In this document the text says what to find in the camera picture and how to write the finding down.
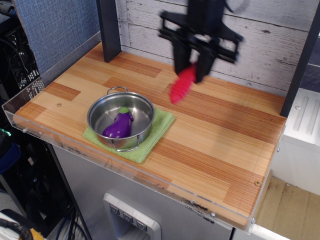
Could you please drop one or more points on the small steel pot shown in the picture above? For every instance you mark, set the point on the small steel pot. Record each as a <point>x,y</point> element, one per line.
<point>103,111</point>

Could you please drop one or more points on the purple toy eggplant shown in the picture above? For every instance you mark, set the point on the purple toy eggplant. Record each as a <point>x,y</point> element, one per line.
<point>122,125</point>

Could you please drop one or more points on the dark left vertical post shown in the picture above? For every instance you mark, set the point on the dark left vertical post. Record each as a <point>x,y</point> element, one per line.
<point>109,28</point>

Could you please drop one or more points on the dark right vertical post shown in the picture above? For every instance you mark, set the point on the dark right vertical post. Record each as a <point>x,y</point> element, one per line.
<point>302,64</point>

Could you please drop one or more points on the white toy sink counter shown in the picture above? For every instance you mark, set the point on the white toy sink counter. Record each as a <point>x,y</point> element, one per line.
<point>296,160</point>

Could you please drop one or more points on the silver toy fridge dispenser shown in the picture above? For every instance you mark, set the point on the silver toy fridge dispenser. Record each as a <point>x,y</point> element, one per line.
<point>129,223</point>

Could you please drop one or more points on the clear acrylic table guard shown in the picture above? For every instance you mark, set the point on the clear acrylic table guard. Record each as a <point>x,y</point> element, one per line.
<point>207,170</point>

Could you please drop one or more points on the black plastic crate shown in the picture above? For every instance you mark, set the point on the black plastic crate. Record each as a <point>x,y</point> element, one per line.
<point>20,65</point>

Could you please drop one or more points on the dark vertical post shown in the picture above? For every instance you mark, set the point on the dark vertical post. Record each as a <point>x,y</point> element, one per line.
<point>302,64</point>
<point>109,28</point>

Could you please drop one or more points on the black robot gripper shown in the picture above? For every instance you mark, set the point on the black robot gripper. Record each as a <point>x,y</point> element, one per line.
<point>201,28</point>

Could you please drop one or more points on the red handled metal fork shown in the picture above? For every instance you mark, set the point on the red handled metal fork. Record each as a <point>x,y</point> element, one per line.
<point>182,85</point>

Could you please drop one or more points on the green cloth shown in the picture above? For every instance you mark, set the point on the green cloth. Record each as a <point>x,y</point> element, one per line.
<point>161,123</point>

